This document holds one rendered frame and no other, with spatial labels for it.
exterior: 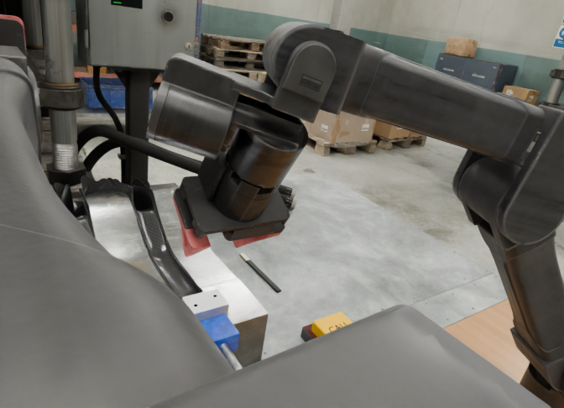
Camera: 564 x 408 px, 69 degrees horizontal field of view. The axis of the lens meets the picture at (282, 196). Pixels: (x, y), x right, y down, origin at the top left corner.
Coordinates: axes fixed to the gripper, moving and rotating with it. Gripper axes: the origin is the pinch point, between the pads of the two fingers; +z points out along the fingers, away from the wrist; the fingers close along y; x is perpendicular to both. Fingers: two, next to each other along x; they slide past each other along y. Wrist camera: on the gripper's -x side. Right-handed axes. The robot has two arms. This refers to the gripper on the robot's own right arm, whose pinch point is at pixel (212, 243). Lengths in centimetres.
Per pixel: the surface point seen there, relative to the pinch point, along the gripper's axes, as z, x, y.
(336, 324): 13.2, 11.0, -21.3
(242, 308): 10.5, 5.3, -5.7
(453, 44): 180, -378, -622
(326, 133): 211, -212, -269
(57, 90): 33, -62, 7
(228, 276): 14.6, -1.3, -7.6
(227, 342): 7.4, 9.8, -0.8
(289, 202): 36, -26, -42
